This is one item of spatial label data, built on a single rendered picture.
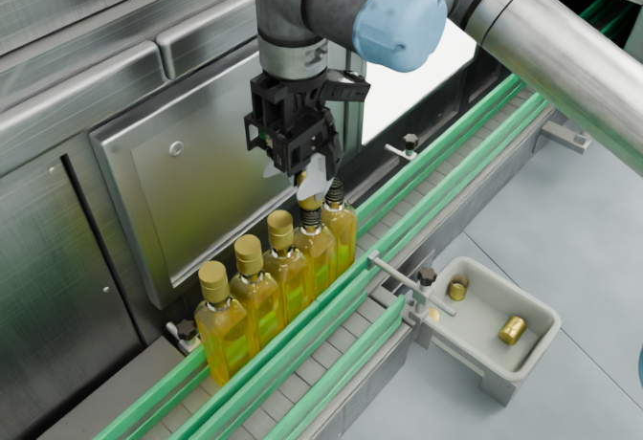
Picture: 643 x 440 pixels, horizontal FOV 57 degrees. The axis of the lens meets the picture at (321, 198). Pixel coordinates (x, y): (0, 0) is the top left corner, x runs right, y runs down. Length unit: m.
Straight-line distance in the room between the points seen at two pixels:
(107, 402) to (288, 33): 0.65
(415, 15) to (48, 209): 0.48
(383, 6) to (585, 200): 1.07
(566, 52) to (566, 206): 0.91
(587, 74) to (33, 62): 0.52
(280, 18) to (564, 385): 0.86
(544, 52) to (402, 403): 0.71
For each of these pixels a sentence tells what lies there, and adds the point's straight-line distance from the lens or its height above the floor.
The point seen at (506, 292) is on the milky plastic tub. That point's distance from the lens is 1.19.
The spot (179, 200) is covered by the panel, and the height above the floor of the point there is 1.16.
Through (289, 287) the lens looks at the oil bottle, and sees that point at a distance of 0.87.
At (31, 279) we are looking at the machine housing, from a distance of 0.82.
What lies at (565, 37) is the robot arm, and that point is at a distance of 0.60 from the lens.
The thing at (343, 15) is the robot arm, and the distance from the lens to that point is 0.53.
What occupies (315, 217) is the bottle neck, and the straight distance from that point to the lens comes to 0.84.
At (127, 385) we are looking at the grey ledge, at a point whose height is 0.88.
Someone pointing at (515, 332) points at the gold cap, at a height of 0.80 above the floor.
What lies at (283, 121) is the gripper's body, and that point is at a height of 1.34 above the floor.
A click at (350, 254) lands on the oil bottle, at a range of 0.99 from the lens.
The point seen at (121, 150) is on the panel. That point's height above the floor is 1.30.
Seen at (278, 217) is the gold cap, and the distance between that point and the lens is 0.80.
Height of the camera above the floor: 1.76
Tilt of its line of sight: 47 degrees down
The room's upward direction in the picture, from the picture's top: straight up
